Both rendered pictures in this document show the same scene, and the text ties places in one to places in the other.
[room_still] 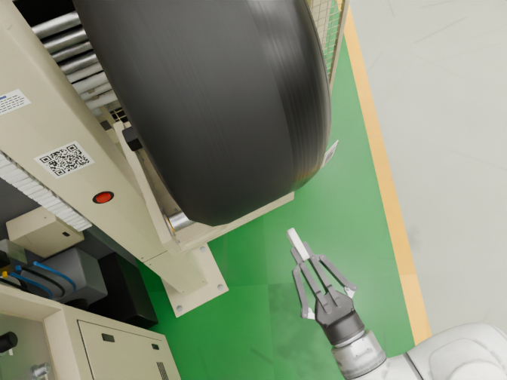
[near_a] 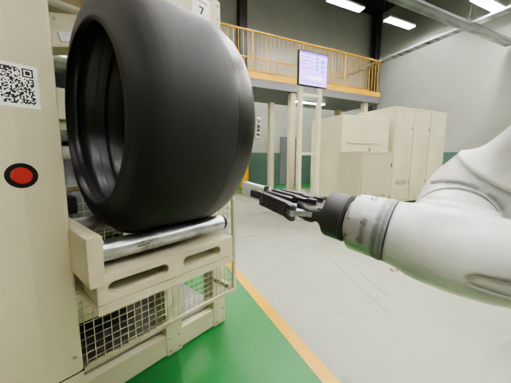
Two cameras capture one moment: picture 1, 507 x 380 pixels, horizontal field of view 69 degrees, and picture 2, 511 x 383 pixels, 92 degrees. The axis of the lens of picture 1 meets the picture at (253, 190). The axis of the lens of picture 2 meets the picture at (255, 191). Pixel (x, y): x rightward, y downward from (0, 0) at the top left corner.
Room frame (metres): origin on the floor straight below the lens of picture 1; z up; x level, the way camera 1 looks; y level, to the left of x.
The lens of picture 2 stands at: (-0.22, 0.17, 1.09)
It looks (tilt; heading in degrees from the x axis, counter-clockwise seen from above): 7 degrees down; 331
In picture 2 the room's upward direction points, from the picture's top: straight up
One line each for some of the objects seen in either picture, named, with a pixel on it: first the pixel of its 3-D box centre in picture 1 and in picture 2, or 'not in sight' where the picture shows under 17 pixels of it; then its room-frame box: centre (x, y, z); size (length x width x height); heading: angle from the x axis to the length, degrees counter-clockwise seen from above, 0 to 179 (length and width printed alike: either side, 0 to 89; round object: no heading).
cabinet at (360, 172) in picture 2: not in sight; (364, 183); (3.08, -4.14, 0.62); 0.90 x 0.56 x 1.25; 86
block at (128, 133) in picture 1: (133, 138); (67, 204); (0.59, 0.30, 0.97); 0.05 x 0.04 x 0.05; 20
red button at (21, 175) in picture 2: (102, 196); (21, 175); (0.38, 0.33, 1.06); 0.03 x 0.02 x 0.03; 110
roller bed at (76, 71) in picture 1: (69, 58); not in sight; (0.83, 0.46, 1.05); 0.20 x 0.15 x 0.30; 110
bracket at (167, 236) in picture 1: (146, 185); (69, 239); (0.49, 0.28, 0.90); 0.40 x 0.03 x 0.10; 20
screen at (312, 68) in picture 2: not in sight; (312, 70); (3.19, -2.80, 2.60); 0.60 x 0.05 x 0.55; 86
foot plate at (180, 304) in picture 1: (192, 277); not in sight; (0.44, 0.35, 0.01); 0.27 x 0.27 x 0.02; 20
